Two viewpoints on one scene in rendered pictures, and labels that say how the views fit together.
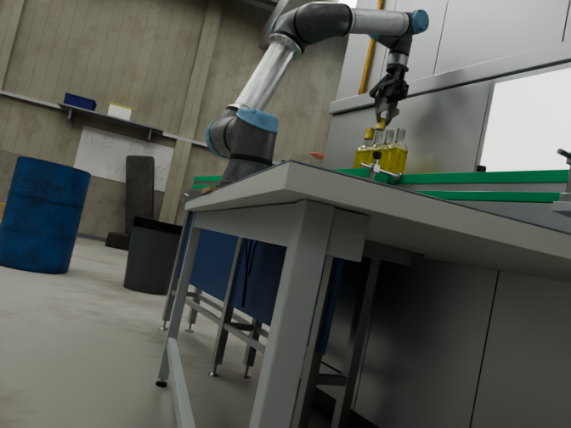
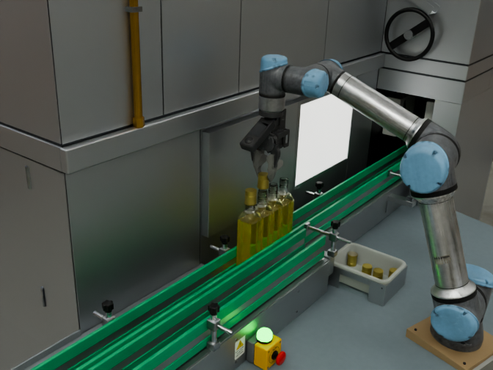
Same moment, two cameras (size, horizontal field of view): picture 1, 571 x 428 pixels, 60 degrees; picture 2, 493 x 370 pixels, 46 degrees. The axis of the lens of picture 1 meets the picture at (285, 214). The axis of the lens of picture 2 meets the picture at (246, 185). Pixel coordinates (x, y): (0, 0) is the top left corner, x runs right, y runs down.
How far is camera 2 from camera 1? 301 cm
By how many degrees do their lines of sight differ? 113
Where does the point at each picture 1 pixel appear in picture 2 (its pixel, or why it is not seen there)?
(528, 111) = (318, 127)
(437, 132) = not seen: hidden behind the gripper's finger
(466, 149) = (286, 167)
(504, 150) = (307, 160)
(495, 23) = (287, 37)
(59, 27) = not seen: outside the picture
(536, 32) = (311, 55)
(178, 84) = not seen: outside the picture
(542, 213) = (378, 204)
